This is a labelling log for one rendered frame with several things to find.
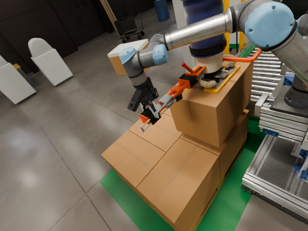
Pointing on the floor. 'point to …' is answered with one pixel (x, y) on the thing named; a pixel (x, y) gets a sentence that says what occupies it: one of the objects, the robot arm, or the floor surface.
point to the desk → (24, 74)
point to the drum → (162, 10)
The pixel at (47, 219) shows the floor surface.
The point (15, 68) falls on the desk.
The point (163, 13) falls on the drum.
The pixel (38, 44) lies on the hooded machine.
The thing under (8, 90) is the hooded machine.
